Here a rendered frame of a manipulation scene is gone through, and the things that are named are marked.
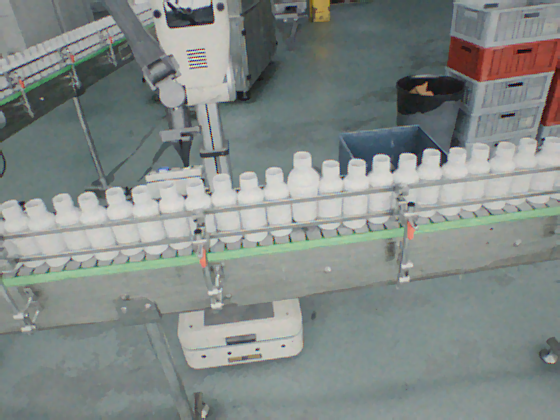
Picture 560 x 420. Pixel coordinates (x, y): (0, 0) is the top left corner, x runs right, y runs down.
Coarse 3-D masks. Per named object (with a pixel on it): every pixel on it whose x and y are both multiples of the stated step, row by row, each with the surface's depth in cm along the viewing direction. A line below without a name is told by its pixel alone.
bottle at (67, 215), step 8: (56, 200) 91; (64, 200) 90; (56, 208) 90; (64, 208) 90; (72, 208) 92; (56, 216) 92; (64, 216) 91; (72, 216) 91; (64, 224) 91; (72, 224) 92; (80, 224) 93; (64, 232) 92; (72, 232) 92; (80, 232) 94; (64, 240) 95; (72, 240) 94; (80, 240) 94; (88, 240) 96; (72, 248) 95; (80, 248) 95; (88, 248) 96; (72, 256) 97; (80, 256) 96; (88, 256) 97
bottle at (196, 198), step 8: (192, 184) 93; (200, 184) 91; (192, 192) 91; (200, 192) 91; (192, 200) 92; (200, 200) 92; (208, 200) 93; (192, 208) 92; (208, 208) 93; (208, 216) 94; (192, 224) 95; (208, 224) 95; (192, 232) 97; (208, 232) 96; (216, 232) 98; (216, 240) 99
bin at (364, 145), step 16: (384, 128) 156; (400, 128) 156; (416, 128) 157; (352, 144) 158; (368, 144) 159; (384, 144) 159; (400, 144) 160; (416, 144) 160; (432, 144) 146; (368, 160) 163; (416, 160) 162
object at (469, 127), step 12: (516, 108) 287; (528, 108) 290; (540, 108) 292; (456, 120) 302; (468, 120) 288; (480, 120) 287; (492, 120) 289; (504, 120) 291; (516, 120) 294; (528, 120) 296; (456, 132) 304; (468, 132) 291; (480, 132) 293; (492, 132) 295; (504, 132) 297; (516, 132) 299
